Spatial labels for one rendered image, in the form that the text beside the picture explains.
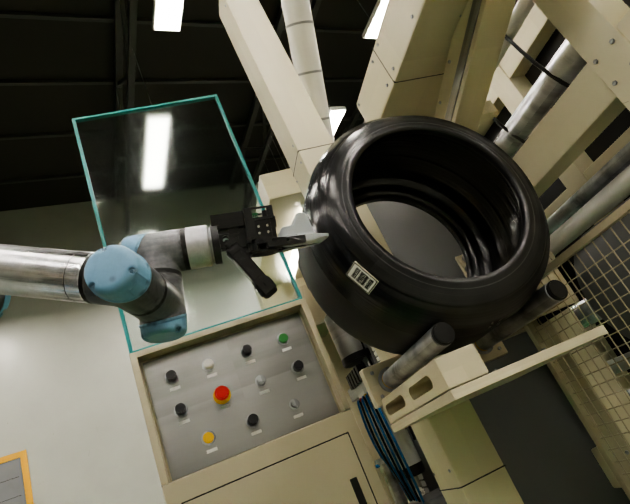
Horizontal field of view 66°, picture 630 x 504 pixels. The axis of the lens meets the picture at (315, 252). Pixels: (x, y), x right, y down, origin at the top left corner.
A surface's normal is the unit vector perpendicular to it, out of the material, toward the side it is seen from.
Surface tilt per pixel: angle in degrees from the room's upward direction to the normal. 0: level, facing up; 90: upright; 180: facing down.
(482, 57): 162
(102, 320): 90
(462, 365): 90
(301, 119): 90
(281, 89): 90
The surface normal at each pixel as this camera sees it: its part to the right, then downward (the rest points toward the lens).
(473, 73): 0.41, 0.64
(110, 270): -0.11, -0.39
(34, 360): 0.32, -0.52
